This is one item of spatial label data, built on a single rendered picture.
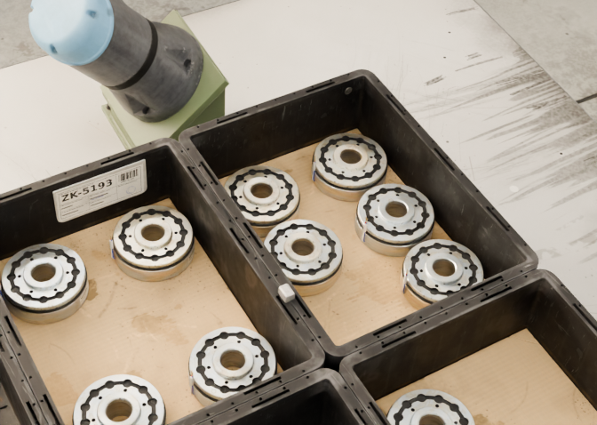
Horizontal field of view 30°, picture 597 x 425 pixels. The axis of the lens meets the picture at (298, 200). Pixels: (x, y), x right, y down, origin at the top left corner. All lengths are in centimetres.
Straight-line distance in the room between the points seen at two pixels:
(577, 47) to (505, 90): 128
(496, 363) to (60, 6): 74
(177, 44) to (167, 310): 44
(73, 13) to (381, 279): 54
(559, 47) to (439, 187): 174
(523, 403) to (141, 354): 46
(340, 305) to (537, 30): 192
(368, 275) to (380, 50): 62
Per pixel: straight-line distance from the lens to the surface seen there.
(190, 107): 165
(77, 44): 154
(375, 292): 142
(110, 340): 137
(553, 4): 333
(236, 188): 149
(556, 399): 138
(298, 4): 204
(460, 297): 131
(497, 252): 142
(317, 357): 124
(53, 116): 183
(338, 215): 150
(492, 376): 138
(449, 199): 147
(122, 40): 157
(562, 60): 314
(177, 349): 136
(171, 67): 163
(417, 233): 145
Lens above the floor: 195
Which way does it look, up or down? 48 degrees down
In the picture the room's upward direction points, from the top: 5 degrees clockwise
